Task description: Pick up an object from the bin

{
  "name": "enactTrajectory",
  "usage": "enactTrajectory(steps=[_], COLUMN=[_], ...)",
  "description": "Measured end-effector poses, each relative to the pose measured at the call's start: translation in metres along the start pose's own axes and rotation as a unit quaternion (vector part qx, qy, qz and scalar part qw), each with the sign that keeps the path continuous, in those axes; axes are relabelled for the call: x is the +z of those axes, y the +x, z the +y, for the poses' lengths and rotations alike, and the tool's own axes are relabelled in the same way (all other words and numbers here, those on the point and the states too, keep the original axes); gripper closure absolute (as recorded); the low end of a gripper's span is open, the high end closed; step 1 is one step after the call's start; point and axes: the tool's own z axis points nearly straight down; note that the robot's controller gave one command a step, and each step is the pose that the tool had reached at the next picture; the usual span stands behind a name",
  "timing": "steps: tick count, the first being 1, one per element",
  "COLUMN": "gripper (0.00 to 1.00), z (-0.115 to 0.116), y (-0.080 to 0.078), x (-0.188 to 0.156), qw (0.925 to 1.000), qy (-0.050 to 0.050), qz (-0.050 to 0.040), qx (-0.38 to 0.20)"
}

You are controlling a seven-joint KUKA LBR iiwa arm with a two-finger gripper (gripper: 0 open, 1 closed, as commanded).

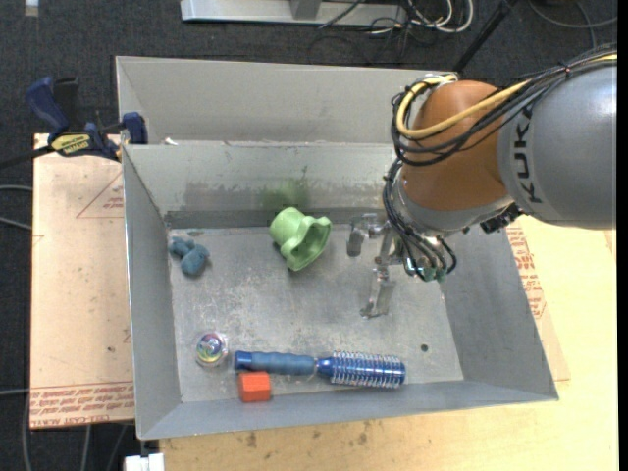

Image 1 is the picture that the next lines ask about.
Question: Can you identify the orange-red block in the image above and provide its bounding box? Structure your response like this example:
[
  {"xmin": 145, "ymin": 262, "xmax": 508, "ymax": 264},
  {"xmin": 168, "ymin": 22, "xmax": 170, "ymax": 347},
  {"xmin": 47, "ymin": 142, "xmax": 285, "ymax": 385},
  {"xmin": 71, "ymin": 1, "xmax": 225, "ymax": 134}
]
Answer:
[{"xmin": 237, "ymin": 370, "xmax": 273, "ymax": 404}]

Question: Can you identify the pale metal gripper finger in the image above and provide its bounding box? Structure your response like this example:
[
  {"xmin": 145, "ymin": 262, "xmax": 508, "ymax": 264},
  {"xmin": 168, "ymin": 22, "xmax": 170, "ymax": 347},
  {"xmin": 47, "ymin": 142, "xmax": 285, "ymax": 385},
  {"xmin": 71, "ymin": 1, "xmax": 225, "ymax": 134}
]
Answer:
[
  {"xmin": 379, "ymin": 281, "xmax": 396, "ymax": 317},
  {"xmin": 359, "ymin": 267, "xmax": 384, "ymax": 320}
]

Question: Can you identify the clear ball with colourful core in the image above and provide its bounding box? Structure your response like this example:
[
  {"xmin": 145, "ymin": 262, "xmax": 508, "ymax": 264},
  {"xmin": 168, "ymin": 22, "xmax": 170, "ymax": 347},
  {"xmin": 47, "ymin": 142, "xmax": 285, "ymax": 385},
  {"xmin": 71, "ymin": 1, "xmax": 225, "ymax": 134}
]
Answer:
[{"xmin": 192, "ymin": 330, "xmax": 232, "ymax": 370}]

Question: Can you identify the blue toy animal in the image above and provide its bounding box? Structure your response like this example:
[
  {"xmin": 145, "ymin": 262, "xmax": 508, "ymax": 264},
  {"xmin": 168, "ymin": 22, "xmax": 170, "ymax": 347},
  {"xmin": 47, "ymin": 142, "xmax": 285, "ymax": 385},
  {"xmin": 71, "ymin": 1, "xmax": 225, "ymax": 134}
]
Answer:
[{"xmin": 167, "ymin": 235, "xmax": 213, "ymax": 279}]

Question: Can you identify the brown cardboard board, red print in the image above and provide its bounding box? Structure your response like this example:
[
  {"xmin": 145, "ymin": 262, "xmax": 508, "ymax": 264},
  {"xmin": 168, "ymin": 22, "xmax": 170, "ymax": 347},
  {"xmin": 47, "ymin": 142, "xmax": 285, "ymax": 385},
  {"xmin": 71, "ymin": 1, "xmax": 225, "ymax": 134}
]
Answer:
[{"xmin": 28, "ymin": 132, "xmax": 573, "ymax": 431}]

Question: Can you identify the green plastic cup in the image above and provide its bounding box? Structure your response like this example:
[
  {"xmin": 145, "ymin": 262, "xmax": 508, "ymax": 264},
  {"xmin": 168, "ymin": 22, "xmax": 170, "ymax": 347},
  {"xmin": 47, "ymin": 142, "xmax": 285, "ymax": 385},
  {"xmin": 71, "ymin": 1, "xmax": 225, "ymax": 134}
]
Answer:
[{"xmin": 268, "ymin": 206, "xmax": 334, "ymax": 273}]

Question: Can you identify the grey metal bin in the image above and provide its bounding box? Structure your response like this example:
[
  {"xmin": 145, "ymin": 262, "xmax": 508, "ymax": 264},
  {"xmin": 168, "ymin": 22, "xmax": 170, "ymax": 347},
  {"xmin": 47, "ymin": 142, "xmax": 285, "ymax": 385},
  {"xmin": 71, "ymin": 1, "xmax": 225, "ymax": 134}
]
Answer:
[{"xmin": 115, "ymin": 55, "xmax": 560, "ymax": 442}]

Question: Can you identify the blue hairbrush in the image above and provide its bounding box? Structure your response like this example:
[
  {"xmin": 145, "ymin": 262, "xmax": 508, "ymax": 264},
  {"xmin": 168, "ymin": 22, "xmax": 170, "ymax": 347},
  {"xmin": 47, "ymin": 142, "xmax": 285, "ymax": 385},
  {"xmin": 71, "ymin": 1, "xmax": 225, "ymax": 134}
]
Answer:
[{"xmin": 233, "ymin": 349, "xmax": 408, "ymax": 390}]

